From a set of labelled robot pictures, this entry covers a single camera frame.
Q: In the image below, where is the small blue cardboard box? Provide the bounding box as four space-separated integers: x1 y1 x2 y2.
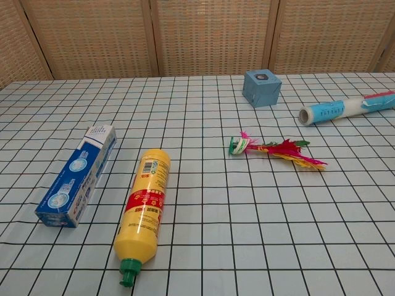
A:
241 69 282 109

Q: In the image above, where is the plastic wrap roll blue label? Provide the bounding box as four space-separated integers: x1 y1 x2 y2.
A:
298 91 395 126

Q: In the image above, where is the woven bamboo folding screen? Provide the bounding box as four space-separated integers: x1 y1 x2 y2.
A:
0 0 395 91

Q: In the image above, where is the colourful feather shuttlecock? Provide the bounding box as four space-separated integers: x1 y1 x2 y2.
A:
228 130 328 172

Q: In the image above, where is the blue checkered tablecloth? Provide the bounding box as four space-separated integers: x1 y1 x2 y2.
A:
0 71 395 296

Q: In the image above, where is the yellow bottle with green cap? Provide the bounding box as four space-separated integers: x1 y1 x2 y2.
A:
113 148 171 287

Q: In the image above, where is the blue white toothpaste box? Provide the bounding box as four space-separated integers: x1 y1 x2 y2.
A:
34 123 118 228

